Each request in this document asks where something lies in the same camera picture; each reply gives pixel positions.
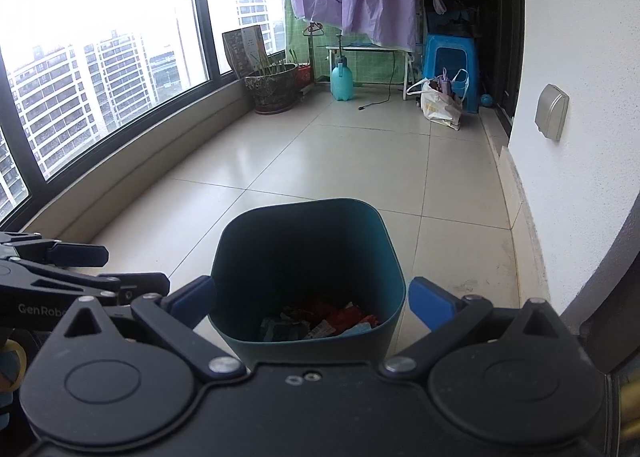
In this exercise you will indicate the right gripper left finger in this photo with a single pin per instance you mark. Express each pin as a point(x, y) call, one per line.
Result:
point(170, 323)

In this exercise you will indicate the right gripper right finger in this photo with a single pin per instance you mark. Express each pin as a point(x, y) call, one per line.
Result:
point(453, 323)

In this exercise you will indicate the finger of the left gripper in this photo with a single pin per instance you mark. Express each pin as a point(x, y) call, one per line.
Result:
point(77, 255)

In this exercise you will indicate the dark teal trash bin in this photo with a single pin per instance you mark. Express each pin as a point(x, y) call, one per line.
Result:
point(331, 251)

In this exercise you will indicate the red trash in bin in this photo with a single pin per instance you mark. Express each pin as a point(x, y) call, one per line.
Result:
point(316, 321)

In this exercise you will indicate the cream tote bag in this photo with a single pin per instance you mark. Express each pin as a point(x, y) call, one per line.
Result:
point(437, 107)

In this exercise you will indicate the small blue ball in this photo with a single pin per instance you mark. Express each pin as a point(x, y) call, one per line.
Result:
point(486, 100)

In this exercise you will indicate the dark ceramic plant pot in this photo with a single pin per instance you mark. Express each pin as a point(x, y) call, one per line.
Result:
point(273, 90)

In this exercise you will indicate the cardboard box by window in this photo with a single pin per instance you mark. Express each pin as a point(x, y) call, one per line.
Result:
point(245, 50)

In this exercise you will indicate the blue plastic stool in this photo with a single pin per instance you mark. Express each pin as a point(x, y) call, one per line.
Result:
point(457, 55)

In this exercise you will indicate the teal spray bottle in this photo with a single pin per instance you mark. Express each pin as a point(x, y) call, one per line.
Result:
point(341, 82)

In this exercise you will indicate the white metal rack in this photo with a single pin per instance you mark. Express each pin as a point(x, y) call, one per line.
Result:
point(373, 66)

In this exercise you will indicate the grey wall socket cover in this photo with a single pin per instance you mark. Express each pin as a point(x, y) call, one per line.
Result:
point(551, 112)

